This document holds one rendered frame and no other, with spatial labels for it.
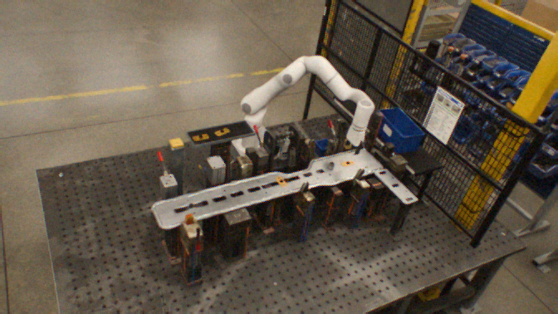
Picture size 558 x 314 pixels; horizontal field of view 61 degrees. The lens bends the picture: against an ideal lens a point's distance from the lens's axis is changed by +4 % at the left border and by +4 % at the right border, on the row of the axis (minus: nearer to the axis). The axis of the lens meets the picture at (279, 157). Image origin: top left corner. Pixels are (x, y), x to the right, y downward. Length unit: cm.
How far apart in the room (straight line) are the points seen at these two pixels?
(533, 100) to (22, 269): 319
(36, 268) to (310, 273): 188
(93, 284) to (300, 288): 102
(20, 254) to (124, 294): 136
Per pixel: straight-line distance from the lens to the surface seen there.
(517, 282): 407
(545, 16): 648
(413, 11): 447
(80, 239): 269
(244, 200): 241
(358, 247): 274
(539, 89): 260
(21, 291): 347
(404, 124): 312
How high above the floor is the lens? 269
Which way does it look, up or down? 38 degrees down
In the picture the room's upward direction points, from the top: 10 degrees clockwise
